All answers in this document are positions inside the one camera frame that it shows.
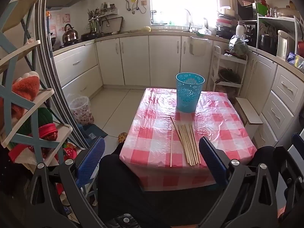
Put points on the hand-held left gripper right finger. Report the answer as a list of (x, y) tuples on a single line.
[(212, 159)]

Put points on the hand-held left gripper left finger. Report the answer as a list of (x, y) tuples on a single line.
[(91, 156)]

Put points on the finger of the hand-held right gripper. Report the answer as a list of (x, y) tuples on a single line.
[(292, 171), (298, 142)]

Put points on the bunch of wooden chopsticks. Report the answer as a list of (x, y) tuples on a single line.
[(190, 147)]

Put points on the turquoise perforated plastic basket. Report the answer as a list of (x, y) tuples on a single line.
[(190, 95)]

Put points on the red toy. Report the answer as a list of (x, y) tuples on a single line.
[(70, 152)]

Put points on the yellow patterned slipper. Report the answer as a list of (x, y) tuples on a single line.
[(122, 138)]

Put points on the red pouch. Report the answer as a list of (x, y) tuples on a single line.
[(48, 130)]

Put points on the white step stool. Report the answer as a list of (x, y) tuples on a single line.
[(249, 111)]

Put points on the green knitted hat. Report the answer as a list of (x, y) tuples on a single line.
[(42, 117)]

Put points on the pink checked plastic tablecloth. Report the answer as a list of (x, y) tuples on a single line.
[(154, 133)]

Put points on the red and white cloth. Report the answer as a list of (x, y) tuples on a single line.
[(19, 153)]

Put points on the dark wok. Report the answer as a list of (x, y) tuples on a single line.
[(229, 76)]

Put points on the blue box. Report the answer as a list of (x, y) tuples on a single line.
[(291, 57)]

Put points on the red pan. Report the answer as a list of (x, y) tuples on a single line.
[(301, 48)]

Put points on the orange plush toy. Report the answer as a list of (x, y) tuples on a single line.
[(26, 87)]

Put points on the white kitchen trolley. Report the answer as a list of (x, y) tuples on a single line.
[(215, 64)]

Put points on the white electric water pot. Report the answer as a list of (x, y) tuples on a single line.
[(283, 45)]

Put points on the black rice cooker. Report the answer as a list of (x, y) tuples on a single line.
[(267, 44)]

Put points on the cream kitchen base cabinets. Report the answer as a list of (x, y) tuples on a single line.
[(135, 59)]

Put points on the bag of green vegetables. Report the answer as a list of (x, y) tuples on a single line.
[(238, 47)]

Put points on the white hanging door bin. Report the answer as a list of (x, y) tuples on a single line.
[(199, 47)]

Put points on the black coffee machine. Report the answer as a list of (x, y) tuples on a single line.
[(250, 35)]

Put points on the black frying pan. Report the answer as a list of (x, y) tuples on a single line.
[(89, 36)]

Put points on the steel kettle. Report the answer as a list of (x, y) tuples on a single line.
[(70, 35)]

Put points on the white countertop shelf rack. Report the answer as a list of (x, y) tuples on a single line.
[(275, 20)]

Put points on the white thermos jug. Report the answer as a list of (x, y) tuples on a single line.
[(239, 32)]

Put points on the clear plastic bag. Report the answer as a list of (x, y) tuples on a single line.
[(204, 31)]

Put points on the white cutting board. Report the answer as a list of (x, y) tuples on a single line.
[(114, 25)]

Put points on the stack of bowls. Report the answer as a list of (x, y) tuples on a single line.
[(224, 23)]

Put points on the green plastic board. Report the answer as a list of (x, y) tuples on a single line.
[(261, 9)]

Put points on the yellow cloth lump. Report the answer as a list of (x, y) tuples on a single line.
[(146, 28)]

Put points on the curved steel faucet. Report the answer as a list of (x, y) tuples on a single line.
[(190, 21)]

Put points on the black countertop appliance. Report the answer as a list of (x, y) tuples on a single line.
[(245, 10)]

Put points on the bright kitchen window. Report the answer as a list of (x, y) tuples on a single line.
[(182, 2)]

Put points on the cream and blue shelf rack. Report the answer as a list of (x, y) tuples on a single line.
[(22, 2)]

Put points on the grey sliding door frame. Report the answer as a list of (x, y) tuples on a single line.
[(49, 59)]

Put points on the wall utensil rack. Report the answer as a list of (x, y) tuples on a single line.
[(102, 13)]

